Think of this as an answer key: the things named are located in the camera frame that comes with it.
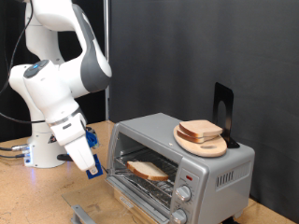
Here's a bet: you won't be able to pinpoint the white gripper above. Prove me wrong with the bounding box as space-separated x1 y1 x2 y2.
64 134 98 175

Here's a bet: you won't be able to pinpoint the metal spatula with blue block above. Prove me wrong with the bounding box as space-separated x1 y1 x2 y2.
56 153 110 180

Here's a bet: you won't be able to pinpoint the wooden box under oven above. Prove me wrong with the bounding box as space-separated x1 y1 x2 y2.
113 188 160 224

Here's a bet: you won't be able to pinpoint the silver oven knob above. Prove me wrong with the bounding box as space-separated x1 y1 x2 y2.
169 208 188 224
175 185 192 203

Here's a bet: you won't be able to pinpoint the silver toaster oven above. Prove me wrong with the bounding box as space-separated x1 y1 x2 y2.
106 112 256 224

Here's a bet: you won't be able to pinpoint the aluminium foil sheet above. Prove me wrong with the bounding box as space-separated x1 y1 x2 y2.
113 174 171 209

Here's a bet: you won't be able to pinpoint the black curtain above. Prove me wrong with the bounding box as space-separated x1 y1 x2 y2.
0 0 107 144

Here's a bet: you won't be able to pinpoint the wooden cutting board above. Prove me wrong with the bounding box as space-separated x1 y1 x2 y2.
173 124 228 159

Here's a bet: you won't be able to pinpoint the black metal bookend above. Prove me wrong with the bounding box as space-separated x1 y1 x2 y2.
212 81 241 149

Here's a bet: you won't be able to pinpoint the vertical metal pole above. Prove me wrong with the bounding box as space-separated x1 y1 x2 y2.
103 0 111 121

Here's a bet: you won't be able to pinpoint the grey backdrop cloth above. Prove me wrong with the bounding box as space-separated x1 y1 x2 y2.
108 0 299 223

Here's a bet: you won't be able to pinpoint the wrist camera on blue mount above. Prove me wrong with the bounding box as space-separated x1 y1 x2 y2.
85 125 101 149

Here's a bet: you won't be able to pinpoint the wire oven rack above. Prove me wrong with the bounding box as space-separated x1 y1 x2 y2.
113 148 179 206

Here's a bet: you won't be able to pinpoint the cable with silver connector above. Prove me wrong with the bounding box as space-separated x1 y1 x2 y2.
0 143 31 153

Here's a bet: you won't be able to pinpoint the black base cable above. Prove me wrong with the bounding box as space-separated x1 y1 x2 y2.
0 153 26 160

